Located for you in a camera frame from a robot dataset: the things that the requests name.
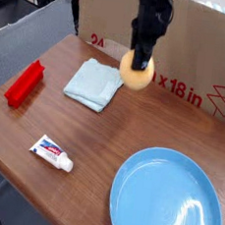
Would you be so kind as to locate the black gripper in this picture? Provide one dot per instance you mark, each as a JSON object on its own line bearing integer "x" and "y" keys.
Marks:
{"x": 154, "y": 17}

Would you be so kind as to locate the yellow ball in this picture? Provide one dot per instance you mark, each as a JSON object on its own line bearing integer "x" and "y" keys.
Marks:
{"x": 135, "y": 80}

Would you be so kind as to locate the blue plate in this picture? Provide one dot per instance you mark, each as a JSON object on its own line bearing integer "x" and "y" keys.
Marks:
{"x": 162, "y": 186}

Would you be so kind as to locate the light blue folded cloth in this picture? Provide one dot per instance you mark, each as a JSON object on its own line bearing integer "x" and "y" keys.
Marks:
{"x": 94, "y": 84}

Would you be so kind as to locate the red plastic block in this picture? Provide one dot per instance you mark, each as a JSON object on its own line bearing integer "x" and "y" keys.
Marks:
{"x": 25, "y": 83}

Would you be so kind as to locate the grey fabric partition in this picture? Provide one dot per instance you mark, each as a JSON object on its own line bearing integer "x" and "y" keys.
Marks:
{"x": 29, "y": 37}

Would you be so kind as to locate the white toothpaste tube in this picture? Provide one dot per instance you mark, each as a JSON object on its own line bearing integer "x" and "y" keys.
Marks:
{"x": 48, "y": 150}

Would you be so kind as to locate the cardboard box wall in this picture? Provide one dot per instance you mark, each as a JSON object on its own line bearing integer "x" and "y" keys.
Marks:
{"x": 189, "y": 59}

